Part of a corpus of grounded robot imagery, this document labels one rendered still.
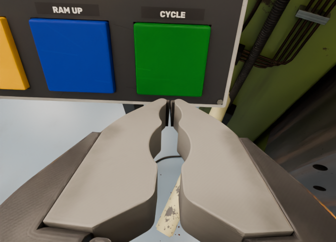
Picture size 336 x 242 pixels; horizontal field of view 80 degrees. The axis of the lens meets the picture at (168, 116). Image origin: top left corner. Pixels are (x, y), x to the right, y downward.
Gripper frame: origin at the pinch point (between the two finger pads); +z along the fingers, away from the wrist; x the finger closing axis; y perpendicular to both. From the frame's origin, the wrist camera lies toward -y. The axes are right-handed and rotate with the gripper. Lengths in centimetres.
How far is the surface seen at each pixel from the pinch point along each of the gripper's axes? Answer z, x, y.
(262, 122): 49, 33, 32
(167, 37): 10.3, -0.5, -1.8
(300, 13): 31.7, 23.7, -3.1
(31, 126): 94, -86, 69
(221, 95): 11.1, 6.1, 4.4
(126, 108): 35.4, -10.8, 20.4
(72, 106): 108, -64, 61
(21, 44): 11.1, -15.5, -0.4
